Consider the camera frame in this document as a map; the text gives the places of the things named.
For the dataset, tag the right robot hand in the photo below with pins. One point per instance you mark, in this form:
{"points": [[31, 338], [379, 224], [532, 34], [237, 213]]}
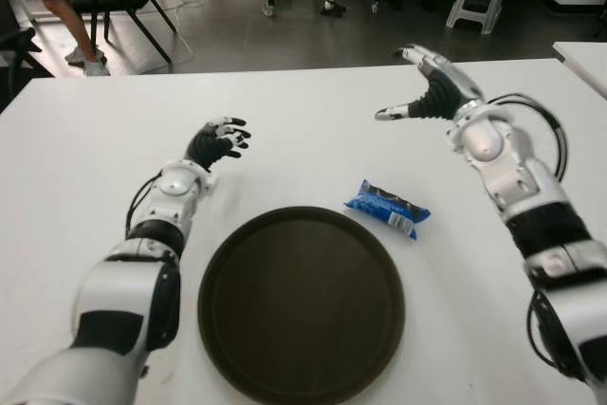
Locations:
{"points": [[441, 92]]}

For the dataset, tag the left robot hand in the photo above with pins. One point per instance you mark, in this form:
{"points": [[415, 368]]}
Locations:
{"points": [[206, 146]]}

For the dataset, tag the blue Oreo packet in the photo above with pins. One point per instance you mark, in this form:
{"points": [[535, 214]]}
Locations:
{"points": [[379, 203]]}

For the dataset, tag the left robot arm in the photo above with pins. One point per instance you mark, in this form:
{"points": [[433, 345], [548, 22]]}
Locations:
{"points": [[123, 291]]}

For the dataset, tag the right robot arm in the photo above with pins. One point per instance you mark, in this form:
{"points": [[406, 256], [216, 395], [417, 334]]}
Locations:
{"points": [[517, 177]]}

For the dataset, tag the neighbouring white table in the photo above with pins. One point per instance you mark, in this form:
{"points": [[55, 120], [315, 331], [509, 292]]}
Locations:
{"points": [[583, 61]]}

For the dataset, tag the round dark brown tray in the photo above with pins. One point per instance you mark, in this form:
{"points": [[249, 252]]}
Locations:
{"points": [[301, 300]]}

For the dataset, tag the black office chair armrest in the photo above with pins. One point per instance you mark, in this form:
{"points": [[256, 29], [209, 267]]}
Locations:
{"points": [[19, 44]]}

